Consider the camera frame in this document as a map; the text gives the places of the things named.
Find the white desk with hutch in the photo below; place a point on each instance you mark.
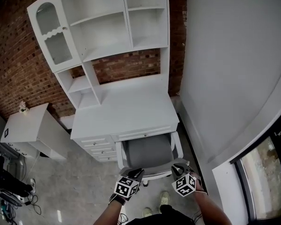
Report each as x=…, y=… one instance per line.
x=121, y=116

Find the small potted flower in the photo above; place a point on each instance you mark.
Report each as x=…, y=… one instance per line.
x=24, y=108

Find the black framed window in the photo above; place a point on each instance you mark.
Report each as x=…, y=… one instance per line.
x=248, y=184

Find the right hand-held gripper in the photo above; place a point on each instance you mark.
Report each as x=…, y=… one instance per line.
x=183, y=185

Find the person's left forearm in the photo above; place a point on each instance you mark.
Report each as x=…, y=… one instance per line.
x=110, y=212

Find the person's left shoe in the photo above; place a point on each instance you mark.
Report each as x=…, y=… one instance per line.
x=147, y=212

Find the person's black clothing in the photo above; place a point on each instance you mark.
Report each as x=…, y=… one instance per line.
x=168, y=217

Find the person's shoe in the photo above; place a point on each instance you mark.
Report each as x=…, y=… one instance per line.
x=147, y=212
x=165, y=198

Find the person's right shoe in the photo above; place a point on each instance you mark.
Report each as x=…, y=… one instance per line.
x=165, y=198

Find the person's right forearm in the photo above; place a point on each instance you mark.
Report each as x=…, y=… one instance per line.
x=208, y=207

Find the small black white card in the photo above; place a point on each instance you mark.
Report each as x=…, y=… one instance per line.
x=6, y=133

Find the grey and white chair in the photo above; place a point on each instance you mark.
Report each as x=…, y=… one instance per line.
x=150, y=149

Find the small white side table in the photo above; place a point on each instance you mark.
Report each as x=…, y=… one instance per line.
x=25, y=125

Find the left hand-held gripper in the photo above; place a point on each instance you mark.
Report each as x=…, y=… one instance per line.
x=126, y=187

